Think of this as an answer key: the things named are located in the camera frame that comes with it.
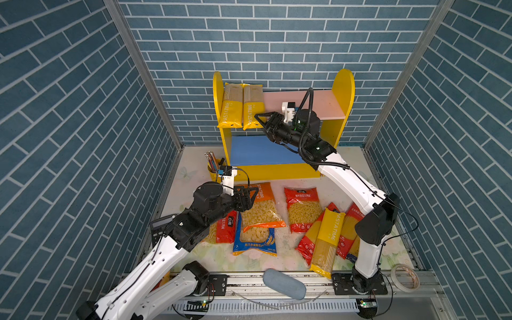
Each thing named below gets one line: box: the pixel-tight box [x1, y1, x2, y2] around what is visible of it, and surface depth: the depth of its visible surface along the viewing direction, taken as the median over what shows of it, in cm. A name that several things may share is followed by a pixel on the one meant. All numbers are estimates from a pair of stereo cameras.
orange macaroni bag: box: [235, 182, 286, 233], surface depth 86 cm
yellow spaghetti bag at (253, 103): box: [242, 83, 266, 131], surface depth 79 cm
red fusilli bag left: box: [202, 210, 238, 244], surface depth 85 cm
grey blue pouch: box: [262, 268, 307, 300], surface depth 74 cm
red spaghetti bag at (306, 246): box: [295, 202, 341, 266], surface depth 84 cm
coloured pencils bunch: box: [204, 150, 220, 174], surface depth 96 cm
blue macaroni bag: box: [232, 211, 278, 257], surface depth 83 cm
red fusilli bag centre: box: [284, 186, 323, 234], surface depth 93 cm
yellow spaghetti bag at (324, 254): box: [309, 207, 346, 280], surface depth 82 cm
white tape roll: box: [390, 264, 420, 293], surface depth 75 cm
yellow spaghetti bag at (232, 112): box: [217, 82, 244, 128], surface depth 78 cm
